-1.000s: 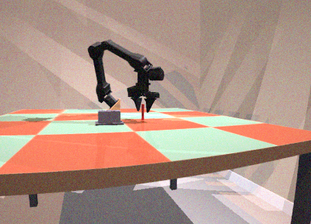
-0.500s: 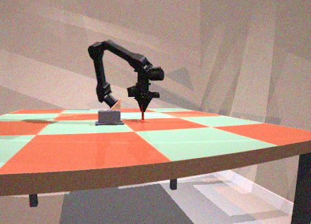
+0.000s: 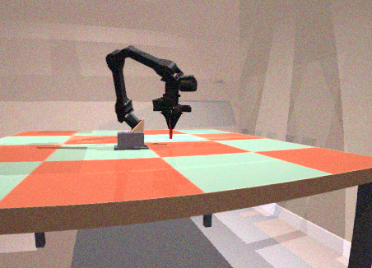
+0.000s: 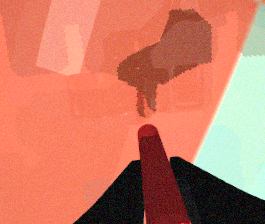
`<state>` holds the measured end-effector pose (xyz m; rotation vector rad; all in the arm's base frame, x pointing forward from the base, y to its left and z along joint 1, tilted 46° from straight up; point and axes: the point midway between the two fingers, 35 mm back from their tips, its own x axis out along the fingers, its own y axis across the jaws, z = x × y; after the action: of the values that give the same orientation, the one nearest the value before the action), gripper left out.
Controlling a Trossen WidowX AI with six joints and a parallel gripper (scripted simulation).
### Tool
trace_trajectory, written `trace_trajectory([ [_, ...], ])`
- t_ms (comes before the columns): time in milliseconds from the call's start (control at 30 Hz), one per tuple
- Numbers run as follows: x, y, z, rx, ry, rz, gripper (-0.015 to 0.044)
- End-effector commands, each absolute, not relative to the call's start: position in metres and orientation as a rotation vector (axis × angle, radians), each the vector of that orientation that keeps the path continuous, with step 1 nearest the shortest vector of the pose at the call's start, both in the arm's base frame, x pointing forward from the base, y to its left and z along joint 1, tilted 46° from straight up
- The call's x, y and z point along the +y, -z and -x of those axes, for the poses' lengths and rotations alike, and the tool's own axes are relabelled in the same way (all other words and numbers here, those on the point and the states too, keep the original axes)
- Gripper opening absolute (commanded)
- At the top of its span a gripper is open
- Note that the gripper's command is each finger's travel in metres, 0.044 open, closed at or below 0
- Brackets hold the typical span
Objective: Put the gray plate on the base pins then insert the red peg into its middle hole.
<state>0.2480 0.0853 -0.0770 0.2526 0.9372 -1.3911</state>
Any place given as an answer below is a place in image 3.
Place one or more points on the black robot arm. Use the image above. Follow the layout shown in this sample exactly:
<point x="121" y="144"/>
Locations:
<point x="165" y="68"/>

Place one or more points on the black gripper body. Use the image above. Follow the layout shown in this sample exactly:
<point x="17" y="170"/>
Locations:
<point x="175" y="103"/>

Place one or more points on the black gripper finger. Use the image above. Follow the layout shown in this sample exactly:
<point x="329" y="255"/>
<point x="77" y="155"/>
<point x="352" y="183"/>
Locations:
<point x="167" y="118"/>
<point x="174" y="117"/>

